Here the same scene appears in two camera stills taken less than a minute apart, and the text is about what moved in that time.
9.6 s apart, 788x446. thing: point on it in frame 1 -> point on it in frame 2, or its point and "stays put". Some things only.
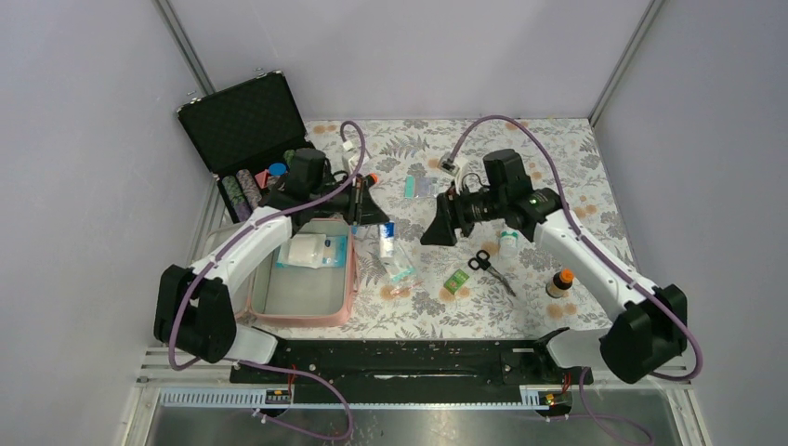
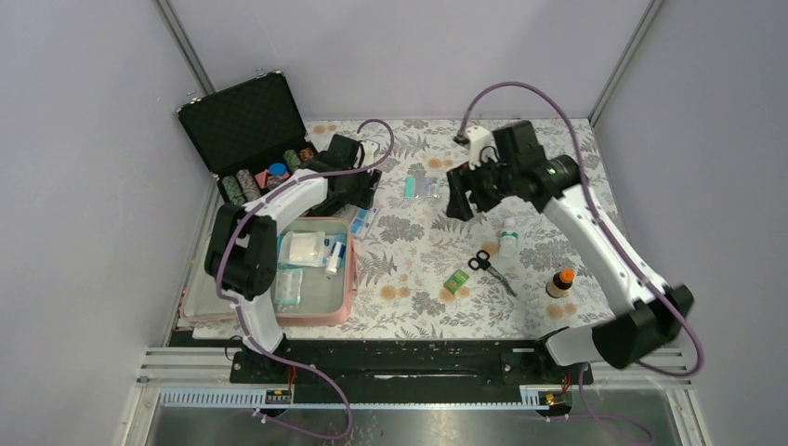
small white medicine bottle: (508, 244) stays put
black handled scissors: (481, 261) stays put
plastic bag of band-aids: (400, 269) -> (288, 286)
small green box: (456, 282) stays put
